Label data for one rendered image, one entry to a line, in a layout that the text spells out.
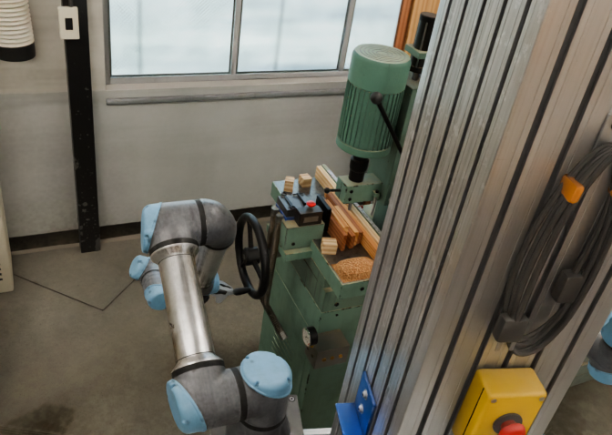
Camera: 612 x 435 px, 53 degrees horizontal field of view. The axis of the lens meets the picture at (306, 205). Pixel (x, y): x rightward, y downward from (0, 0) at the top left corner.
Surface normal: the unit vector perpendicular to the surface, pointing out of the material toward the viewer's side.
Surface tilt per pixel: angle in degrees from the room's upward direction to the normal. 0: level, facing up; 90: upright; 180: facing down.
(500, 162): 90
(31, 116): 90
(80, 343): 0
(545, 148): 90
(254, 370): 8
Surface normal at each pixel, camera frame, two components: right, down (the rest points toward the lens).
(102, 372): 0.14, -0.83
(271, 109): 0.40, 0.55
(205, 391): 0.24, -0.50
